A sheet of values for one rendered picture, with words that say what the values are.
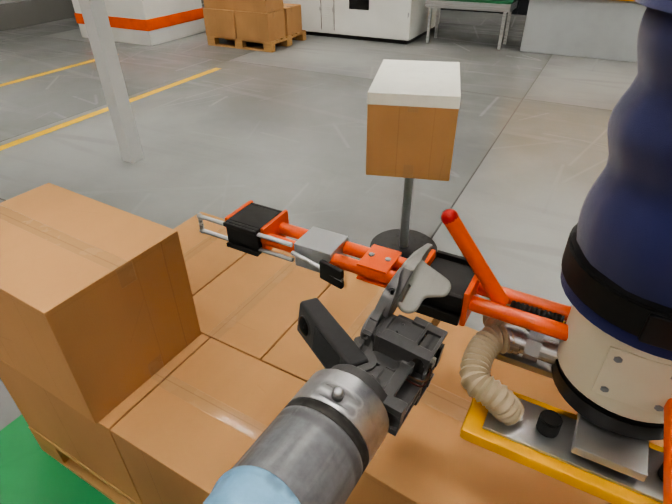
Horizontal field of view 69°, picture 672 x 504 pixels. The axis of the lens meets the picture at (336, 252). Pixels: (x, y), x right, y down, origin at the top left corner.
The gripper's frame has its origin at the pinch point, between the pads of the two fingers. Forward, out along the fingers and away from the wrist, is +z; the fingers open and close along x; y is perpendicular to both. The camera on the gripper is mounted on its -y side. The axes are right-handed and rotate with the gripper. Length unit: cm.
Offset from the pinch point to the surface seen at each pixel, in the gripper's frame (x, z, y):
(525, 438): -14.0, -1.4, 19.4
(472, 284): -1.5, 8.0, 5.7
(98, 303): -46, 2, -77
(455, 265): -2.8, 12.8, 1.9
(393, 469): -31.6, -4.0, 5.0
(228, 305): -78, 47, -76
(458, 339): -30.1, 28.4, 3.9
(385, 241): -123, 185, -74
